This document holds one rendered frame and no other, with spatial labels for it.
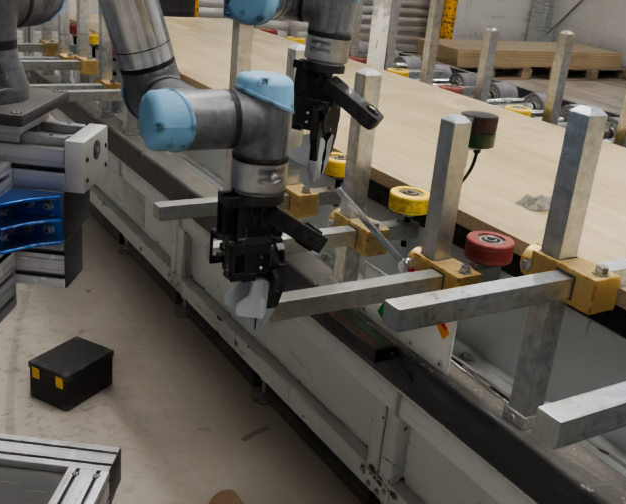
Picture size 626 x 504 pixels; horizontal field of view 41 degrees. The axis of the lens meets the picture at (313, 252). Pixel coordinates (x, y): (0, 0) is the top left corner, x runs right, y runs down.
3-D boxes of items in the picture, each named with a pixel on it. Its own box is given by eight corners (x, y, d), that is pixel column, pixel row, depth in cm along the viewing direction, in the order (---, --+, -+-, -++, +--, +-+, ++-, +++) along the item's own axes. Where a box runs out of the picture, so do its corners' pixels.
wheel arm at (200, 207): (158, 226, 160) (159, 205, 158) (152, 220, 163) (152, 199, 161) (347, 206, 182) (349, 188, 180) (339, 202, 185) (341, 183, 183)
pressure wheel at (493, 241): (477, 312, 137) (489, 247, 133) (446, 292, 143) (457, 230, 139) (513, 304, 141) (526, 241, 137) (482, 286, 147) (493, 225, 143)
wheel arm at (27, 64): (-6, 73, 277) (-6, 60, 276) (-8, 71, 280) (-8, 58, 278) (121, 72, 299) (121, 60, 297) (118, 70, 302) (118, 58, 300)
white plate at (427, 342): (445, 376, 135) (454, 321, 132) (357, 310, 156) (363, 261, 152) (448, 375, 136) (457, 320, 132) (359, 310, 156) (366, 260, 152)
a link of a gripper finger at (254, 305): (227, 335, 117) (230, 275, 114) (264, 328, 120) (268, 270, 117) (236, 345, 115) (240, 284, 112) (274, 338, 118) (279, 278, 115)
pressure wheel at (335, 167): (350, 214, 178) (356, 162, 174) (314, 208, 179) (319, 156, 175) (356, 203, 185) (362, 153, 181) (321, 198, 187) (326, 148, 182)
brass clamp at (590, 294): (585, 316, 109) (593, 281, 107) (513, 277, 119) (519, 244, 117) (617, 309, 112) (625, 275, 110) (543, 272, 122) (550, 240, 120)
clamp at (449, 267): (453, 307, 132) (458, 278, 130) (403, 274, 143) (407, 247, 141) (480, 302, 135) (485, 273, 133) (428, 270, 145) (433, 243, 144)
